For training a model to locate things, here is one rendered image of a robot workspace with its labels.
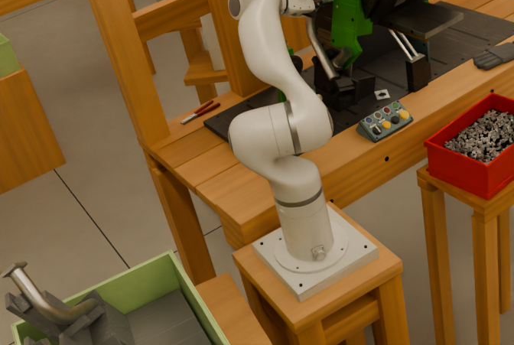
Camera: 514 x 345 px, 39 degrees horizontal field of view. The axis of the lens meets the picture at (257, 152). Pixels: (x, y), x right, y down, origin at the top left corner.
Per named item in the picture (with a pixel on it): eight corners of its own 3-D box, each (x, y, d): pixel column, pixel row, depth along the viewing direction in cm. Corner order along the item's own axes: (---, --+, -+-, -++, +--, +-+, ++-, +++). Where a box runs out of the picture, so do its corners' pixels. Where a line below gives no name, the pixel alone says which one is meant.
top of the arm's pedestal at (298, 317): (404, 271, 178) (402, 259, 176) (295, 335, 168) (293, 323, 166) (331, 211, 203) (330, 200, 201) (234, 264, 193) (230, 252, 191)
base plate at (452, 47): (528, 31, 251) (528, 25, 250) (272, 175, 211) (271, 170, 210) (440, 4, 282) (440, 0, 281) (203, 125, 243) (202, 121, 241)
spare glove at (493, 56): (513, 41, 243) (513, 34, 241) (535, 52, 234) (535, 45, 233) (463, 61, 239) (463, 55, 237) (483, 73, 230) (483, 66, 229)
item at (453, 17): (463, 22, 218) (463, 13, 216) (425, 43, 212) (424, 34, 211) (378, -5, 248) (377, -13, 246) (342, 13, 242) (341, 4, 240)
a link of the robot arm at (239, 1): (258, -2, 218) (271, 22, 215) (222, 1, 211) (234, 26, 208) (270, -21, 212) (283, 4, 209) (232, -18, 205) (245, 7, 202)
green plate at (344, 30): (373, 49, 226) (379, -17, 217) (352, 53, 222) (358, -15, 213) (349, 41, 235) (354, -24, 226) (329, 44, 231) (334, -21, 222)
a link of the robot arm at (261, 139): (326, 200, 166) (308, 115, 153) (248, 218, 167) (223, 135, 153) (318, 170, 176) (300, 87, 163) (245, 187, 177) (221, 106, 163)
